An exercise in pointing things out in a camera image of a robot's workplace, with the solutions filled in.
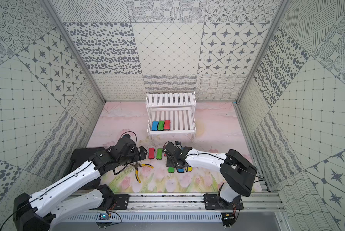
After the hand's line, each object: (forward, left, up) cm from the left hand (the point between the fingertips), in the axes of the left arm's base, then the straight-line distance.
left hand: (141, 151), depth 77 cm
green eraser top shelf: (+4, -8, -14) cm, 16 cm away
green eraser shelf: (+18, -9, 0) cm, 20 cm away
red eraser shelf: (+19, -13, -1) cm, 23 cm away
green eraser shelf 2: (-4, -16, -15) cm, 22 cm away
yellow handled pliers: (-3, +6, -14) cm, 15 cm away
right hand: (-2, -16, -12) cm, 20 cm away
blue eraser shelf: (+18, -5, 0) cm, 18 cm away
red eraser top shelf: (+5, -2, -14) cm, 15 cm away
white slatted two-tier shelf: (+41, -19, -9) cm, 47 cm away
